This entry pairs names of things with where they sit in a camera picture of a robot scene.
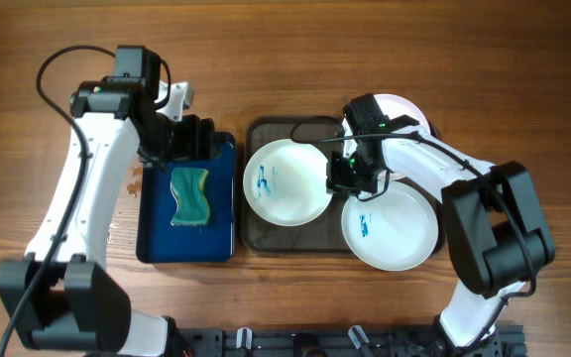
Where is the blue water tray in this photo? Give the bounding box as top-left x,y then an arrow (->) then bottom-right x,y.
136,132 -> 237,264

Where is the dark brown serving tray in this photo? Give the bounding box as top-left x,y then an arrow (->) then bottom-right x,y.
240,116 -> 446,255

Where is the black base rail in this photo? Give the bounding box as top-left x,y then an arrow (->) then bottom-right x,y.
166,324 -> 528,357

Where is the green yellow sponge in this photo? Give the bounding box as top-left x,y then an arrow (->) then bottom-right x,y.
170,168 -> 210,226

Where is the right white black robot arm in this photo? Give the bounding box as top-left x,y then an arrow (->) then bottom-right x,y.
327,93 -> 555,356

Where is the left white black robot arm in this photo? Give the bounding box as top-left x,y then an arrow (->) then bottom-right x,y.
0,46 -> 219,356

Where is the white plate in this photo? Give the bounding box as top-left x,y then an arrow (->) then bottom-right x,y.
341,181 -> 439,272
342,93 -> 434,180
242,139 -> 332,227

